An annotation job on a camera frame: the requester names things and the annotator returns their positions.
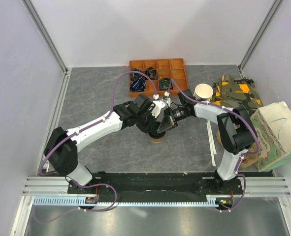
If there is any white wrapped straw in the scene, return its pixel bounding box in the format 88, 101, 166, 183
206, 120, 217, 155
207, 124, 216, 167

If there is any brown paper coffee cup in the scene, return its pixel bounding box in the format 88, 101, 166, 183
150, 136, 163, 143

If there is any cardboard cup carrier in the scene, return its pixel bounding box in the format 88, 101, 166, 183
216, 130, 258, 169

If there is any brown rolled tie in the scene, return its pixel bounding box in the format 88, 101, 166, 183
144, 67, 158, 80

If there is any dark rolled tie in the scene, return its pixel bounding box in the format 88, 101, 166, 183
130, 68, 143, 81

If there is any stack of paper cups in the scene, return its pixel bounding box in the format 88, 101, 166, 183
194, 84, 213, 101

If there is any green printed paper bag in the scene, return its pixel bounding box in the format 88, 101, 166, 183
251, 101, 291, 172

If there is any black plastic cup lid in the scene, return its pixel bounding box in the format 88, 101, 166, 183
148, 132, 166, 139

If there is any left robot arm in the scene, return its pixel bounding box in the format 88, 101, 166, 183
44, 94, 167, 193

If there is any blue striped rolled tie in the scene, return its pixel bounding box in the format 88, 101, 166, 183
129, 78, 146, 92

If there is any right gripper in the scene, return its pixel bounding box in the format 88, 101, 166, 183
158, 106, 187, 134

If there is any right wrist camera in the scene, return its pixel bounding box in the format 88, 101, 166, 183
162, 91, 171, 107

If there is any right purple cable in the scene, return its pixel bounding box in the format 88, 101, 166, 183
164, 79, 260, 213

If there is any slotted cable duct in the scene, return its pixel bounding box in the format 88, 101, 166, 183
33, 196, 233, 207

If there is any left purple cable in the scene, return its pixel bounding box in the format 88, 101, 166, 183
32, 70, 160, 224

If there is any green yellow rolled tie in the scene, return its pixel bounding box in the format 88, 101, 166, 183
159, 77, 173, 90

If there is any orange wooden compartment tray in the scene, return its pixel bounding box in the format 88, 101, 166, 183
129, 58, 189, 98

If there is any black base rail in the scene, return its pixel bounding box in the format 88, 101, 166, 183
67, 172, 243, 204

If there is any purple cable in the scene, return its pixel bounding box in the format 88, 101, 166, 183
164, 79, 260, 213
32, 70, 160, 224

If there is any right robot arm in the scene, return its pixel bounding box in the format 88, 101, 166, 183
155, 89, 259, 194

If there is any camouflage cloth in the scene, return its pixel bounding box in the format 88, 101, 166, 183
211, 75, 263, 116

